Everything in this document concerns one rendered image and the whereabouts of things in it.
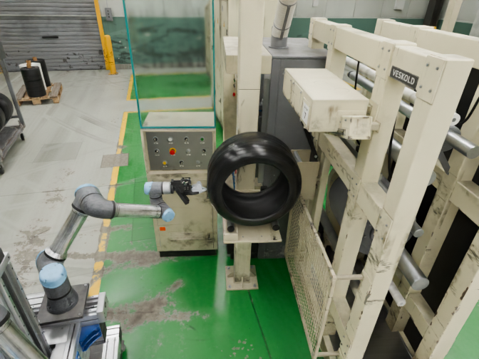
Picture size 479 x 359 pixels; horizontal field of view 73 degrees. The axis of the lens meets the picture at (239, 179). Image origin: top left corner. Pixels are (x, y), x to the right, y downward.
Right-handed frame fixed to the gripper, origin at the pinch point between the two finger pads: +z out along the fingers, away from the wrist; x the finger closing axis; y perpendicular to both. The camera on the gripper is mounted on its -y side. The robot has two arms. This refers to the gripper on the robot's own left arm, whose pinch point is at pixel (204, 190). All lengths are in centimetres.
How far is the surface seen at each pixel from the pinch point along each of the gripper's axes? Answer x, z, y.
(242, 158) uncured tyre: -10.9, 21.1, 26.7
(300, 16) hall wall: 952, 276, 30
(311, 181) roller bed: 20, 71, -7
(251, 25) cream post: 27, 27, 88
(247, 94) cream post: 27, 26, 50
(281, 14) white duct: 70, 51, 91
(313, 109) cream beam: -35, 48, 62
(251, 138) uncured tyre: 2.0, 26.7, 32.6
